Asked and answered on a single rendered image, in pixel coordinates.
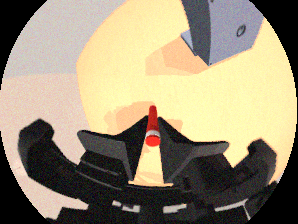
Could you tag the red peg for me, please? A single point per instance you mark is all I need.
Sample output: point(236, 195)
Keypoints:
point(152, 135)

